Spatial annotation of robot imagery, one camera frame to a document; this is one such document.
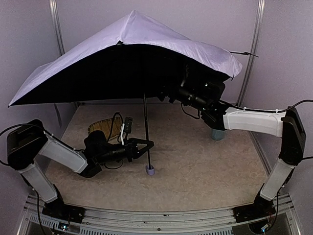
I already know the lilac folding umbrella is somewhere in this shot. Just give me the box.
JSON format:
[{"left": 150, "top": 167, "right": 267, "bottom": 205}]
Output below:
[{"left": 7, "top": 9, "right": 260, "bottom": 176}]

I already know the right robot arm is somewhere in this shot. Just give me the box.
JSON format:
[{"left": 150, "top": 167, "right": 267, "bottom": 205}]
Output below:
[{"left": 157, "top": 81, "right": 306, "bottom": 202}]

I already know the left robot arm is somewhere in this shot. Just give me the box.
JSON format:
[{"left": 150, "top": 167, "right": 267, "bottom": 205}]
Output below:
[{"left": 6, "top": 119, "right": 154, "bottom": 204}]

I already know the woven bamboo tray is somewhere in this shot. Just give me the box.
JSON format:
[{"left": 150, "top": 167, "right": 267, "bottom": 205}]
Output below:
[{"left": 88, "top": 117, "right": 123, "bottom": 140}]

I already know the light blue mug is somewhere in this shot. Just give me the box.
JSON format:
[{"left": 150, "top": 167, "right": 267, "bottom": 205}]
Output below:
[{"left": 211, "top": 129, "right": 225, "bottom": 141}]

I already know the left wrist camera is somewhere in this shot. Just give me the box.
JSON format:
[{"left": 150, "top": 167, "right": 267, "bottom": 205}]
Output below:
[{"left": 120, "top": 117, "right": 133, "bottom": 145}]

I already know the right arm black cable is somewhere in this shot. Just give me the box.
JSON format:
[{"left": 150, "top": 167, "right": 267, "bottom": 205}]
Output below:
[{"left": 220, "top": 99, "right": 313, "bottom": 115}]

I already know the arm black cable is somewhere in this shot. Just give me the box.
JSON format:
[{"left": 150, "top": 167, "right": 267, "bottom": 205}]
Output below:
[
  {"left": 220, "top": 99, "right": 313, "bottom": 115},
  {"left": 0, "top": 123, "right": 32, "bottom": 167}
]

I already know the aluminium front rail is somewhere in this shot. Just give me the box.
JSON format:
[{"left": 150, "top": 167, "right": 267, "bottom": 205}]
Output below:
[{"left": 17, "top": 193, "right": 301, "bottom": 235}]

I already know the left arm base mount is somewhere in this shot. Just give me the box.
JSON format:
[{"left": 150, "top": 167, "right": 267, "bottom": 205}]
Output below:
[{"left": 42, "top": 203, "right": 86, "bottom": 223}]

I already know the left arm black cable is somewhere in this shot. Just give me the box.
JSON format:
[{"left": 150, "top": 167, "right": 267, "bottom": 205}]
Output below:
[{"left": 0, "top": 123, "right": 32, "bottom": 167}]

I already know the right aluminium corner post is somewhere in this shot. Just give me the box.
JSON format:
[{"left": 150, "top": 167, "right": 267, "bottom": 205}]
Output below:
[{"left": 237, "top": 0, "right": 266, "bottom": 106}]

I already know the aluminium corner post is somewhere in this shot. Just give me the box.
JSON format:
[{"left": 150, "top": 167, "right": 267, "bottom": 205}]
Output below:
[
  {"left": 49, "top": 0, "right": 65, "bottom": 56},
  {"left": 237, "top": 0, "right": 266, "bottom": 106}
]

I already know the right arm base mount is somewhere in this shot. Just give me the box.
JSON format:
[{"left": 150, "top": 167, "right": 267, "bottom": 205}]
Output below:
[{"left": 233, "top": 200, "right": 276, "bottom": 223}]

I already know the left aluminium corner post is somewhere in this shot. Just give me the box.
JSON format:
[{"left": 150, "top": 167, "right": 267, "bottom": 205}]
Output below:
[{"left": 49, "top": 0, "right": 65, "bottom": 56}]

